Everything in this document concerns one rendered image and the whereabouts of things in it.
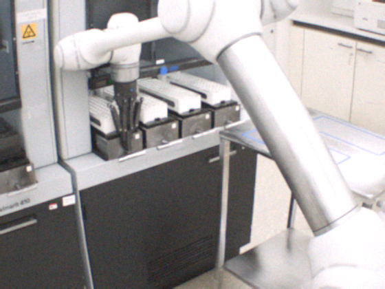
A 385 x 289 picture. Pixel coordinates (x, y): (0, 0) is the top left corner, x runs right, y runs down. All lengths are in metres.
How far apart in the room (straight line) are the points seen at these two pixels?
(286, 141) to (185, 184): 1.04
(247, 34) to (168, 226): 1.13
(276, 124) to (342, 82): 2.89
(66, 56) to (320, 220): 0.83
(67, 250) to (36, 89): 0.56
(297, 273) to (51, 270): 0.90
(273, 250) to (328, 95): 2.08
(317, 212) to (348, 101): 2.91
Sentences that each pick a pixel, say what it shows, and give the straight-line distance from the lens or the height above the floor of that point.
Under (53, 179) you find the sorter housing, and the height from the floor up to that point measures 0.73.
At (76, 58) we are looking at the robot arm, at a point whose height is 1.12.
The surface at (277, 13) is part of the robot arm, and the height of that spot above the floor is 1.28.
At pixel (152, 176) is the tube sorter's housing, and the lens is 1.73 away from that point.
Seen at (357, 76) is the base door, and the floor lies 0.55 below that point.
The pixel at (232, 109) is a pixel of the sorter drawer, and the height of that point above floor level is 0.80.
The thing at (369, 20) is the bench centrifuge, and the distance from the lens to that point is 3.53.
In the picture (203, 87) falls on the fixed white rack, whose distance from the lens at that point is 1.90.
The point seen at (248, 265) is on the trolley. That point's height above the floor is 0.28.
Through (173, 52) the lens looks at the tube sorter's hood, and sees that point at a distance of 1.74.
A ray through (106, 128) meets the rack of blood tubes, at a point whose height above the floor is 0.83.
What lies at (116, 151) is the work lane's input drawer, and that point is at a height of 0.76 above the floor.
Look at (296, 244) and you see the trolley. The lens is 2.01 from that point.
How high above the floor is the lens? 1.41
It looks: 24 degrees down
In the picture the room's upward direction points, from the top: straight up
